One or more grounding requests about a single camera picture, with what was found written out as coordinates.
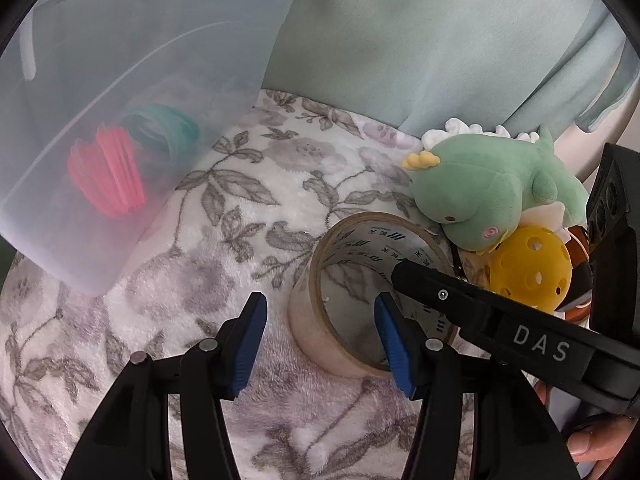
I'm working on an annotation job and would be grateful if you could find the grey floral fleece blanket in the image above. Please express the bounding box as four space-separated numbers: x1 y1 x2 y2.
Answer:
0 88 551 480

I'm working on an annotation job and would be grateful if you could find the green dinosaur plush toy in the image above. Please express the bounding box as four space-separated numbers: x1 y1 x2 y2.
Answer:
402 119 588 252

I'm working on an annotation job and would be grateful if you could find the pink plastic bangle stack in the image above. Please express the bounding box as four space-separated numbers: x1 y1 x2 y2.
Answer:
67 127 146 219

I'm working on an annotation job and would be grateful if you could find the clear packing tape roll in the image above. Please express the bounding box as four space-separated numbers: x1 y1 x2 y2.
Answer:
288 211 454 378

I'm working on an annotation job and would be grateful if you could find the person's right hand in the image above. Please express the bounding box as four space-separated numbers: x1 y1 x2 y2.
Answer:
532 381 639 466

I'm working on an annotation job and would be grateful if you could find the pale green curtain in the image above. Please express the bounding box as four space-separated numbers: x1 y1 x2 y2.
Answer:
264 0 639 136

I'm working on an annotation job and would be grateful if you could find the clear plastic storage bin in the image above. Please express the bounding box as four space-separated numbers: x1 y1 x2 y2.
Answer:
1 0 295 296

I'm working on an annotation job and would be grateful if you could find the teal plastic bangle stack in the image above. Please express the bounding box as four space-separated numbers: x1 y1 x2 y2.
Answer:
122 103 200 164

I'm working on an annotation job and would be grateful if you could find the yellow perforated plastic ball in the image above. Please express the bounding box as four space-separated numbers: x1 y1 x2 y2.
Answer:
486 226 573 313

